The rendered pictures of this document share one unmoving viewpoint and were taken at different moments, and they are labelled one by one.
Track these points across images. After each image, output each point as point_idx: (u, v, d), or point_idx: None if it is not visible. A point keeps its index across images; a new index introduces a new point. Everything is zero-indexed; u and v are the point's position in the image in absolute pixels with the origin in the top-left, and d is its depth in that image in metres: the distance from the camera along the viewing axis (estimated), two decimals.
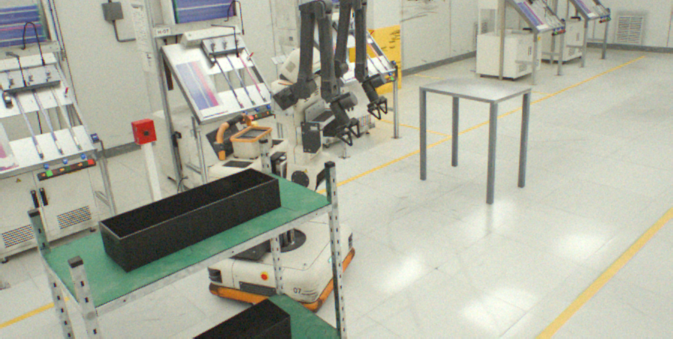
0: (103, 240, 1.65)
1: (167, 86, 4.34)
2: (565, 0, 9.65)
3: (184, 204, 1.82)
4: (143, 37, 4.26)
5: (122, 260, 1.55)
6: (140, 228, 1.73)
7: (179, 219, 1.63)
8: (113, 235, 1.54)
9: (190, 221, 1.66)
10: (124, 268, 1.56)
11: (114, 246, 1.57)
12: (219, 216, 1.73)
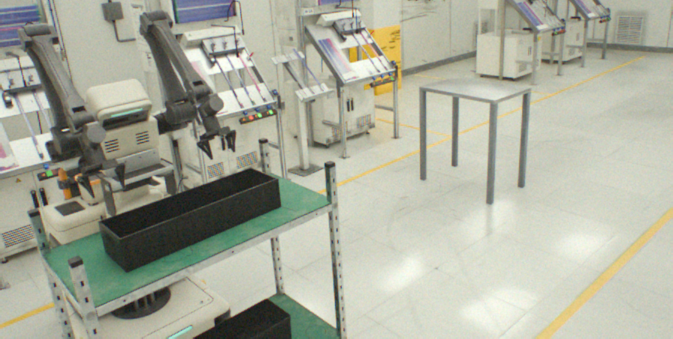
0: (103, 240, 1.65)
1: None
2: (565, 0, 9.65)
3: (184, 204, 1.82)
4: (143, 37, 4.26)
5: (122, 260, 1.55)
6: (140, 228, 1.73)
7: (179, 219, 1.63)
8: (113, 235, 1.54)
9: (190, 221, 1.66)
10: (124, 268, 1.56)
11: (114, 246, 1.57)
12: (219, 216, 1.73)
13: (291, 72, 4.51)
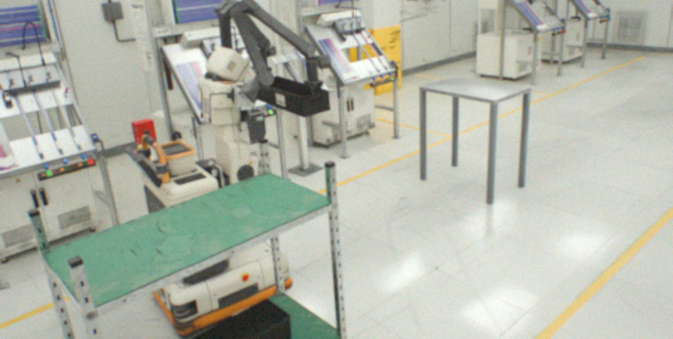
0: (303, 109, 2.74)
1: (167, 86, 4.34)
2: (565, 0, 9.65)
3: (276, 97, 2.95)
4: (143, 37, 4.26)
5: (327, 104, 2.82)
6: (291, 107, 2.83)
7: None
8: (322, 92, 2.78)
9: (306, 89, 2.98)
10: (327, 109, 2.83)
11: (320, 101, 2.78)
12: (298, 90, 3.07)
13: (291, 72, 4.51)
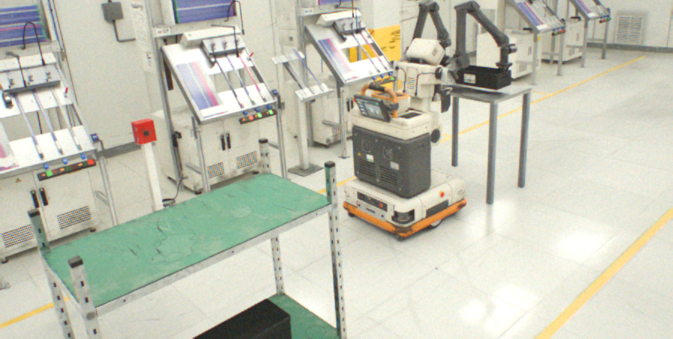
0: (497, 83, 3.72)
1: (167, 86, 4.34)
2: (565, 0, 9.65)
3: (463, 77, 3.92)
4: (143, 37, 4.26)
5: (509, 80, 3.80)
6: (482, 83, 3.81)
7: (489, 68, 3.93)
8: (508, 71, 3.77)
9: (484, 71, 3.96)
10: (509, 84, 3.81)
11: (506, 77, 3.77)
12: None
13: (291, 72, 4.51)
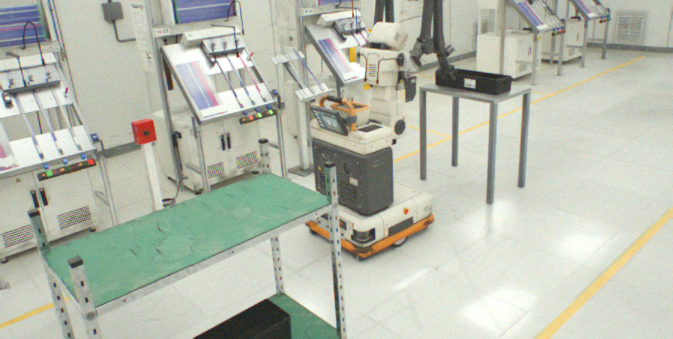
0: (497, 89, 3.73)
1: (167, 86, 4.34)
2: (565, 0, 9.65)
3: (464, 81, 3.94)
4: (143, 37, 4.26)
5: (509, 86, 3.82)
6: (482, 88, 3.82)
7: (490, 74, 3.95)
8: (508, 77, 3.78)
9: (484, 76, 3.98)
10: (509, 90, 3.83)
11: (506, 83, 3.79)
12: None
13: (291, 72, 4.51)
